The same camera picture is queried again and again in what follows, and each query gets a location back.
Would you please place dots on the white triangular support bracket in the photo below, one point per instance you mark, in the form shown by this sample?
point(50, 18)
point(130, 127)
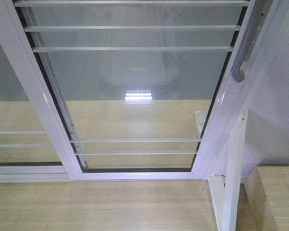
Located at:
point(225, 189)

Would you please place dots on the light wooden base board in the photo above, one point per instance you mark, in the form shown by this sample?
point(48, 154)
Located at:
point(152, 205)

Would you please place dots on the light wooden box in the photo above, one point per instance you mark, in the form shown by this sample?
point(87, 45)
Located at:
point(267, 190)

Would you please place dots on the white door frame post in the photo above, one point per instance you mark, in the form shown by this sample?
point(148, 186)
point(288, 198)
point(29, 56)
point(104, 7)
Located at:
point(230, 101)

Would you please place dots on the grey metal door handle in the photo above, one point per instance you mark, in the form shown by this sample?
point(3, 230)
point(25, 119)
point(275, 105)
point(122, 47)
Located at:
point(249, 34)

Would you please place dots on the white wall panel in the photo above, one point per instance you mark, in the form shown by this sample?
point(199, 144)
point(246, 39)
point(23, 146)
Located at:
point(267, 133)

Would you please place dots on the fixed white framed glass panel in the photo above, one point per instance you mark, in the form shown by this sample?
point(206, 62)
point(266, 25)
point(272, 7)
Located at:
point(25, 147)

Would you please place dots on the white framed sliding glass door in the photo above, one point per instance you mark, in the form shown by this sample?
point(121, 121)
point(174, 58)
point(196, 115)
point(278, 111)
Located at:
point(20, 55)

